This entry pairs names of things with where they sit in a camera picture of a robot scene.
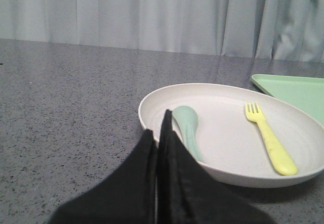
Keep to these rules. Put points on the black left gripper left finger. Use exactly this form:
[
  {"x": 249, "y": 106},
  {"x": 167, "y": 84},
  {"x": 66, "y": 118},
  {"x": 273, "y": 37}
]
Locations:
[{"x": 126, "y": 196}]

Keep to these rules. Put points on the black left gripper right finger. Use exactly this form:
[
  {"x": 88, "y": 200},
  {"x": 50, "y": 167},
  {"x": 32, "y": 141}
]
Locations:
[{"x": 186, "y": 193}]

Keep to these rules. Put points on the white round plate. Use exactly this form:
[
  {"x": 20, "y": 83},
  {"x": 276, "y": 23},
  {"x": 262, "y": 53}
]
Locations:
[{"x": 232, "y": 148}]

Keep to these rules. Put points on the yellow plastic fork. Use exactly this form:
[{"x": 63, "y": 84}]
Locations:
[{"x": 278, "y": 156}]

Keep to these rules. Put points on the teal plastic spoon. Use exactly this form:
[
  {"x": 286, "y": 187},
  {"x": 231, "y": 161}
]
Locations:
[{"x": 187, "y": 121}]

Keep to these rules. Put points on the green plastic tray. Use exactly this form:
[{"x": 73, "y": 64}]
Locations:
[{"x": 305, "y": 93}]

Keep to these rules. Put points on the grey curtain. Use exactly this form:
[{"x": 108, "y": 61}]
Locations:
[{"x": 265, "y": 29}]

